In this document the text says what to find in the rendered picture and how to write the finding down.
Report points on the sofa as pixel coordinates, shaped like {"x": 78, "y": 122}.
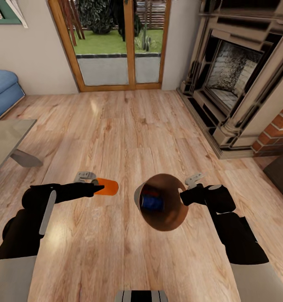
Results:
{"x": 10, "y": 91}

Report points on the trash can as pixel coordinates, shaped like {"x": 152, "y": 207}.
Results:
{"x": 174, "y": 213}

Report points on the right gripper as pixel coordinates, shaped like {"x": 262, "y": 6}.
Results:
{"x": 190, "y": 196}

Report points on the coffee table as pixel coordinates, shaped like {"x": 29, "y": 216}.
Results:
{"x": 12, "y": 133}

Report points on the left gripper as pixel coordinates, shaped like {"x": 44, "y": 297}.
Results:
{"x": 79, "y": 190}

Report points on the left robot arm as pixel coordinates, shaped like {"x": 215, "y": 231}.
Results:
{"x": 22, "y": 234}

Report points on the door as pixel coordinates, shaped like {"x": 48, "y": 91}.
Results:
{"x": 114, "y": 44}

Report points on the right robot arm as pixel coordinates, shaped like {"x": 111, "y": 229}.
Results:
{"x": 255, "y": 276}

